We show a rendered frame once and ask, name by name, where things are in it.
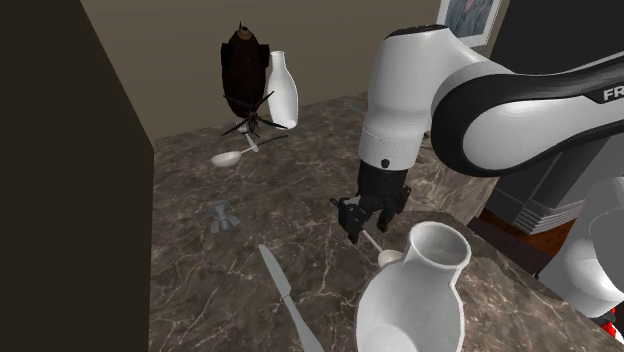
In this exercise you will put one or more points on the framed wall picture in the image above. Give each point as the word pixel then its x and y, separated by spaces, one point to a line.
pixel 468 17

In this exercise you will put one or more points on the grey appliance with vent grille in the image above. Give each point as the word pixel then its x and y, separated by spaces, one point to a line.
pixel 546 195

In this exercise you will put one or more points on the dark brown vase on stand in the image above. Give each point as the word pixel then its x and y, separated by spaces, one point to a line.
pixel 244 68

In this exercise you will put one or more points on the white fork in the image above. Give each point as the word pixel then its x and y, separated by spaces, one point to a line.
pixel 250 141

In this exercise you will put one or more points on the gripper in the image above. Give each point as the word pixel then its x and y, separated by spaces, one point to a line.
pixel 382 183

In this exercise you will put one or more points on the grey table knife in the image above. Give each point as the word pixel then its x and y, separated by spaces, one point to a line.
pixel 278 278

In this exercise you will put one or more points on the grey hourglass-shaped cup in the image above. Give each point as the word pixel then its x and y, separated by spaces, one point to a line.
pixel 222 214

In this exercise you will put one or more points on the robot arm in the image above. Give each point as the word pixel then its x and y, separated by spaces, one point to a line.
pixel 414 97

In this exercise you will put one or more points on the small white spoon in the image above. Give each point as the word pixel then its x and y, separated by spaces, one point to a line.
pixel 390 257

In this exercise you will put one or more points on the white bottle vase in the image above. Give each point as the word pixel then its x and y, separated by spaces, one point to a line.
pixel 282 92

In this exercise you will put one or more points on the large white vase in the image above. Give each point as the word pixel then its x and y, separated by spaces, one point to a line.
pixel 409 302

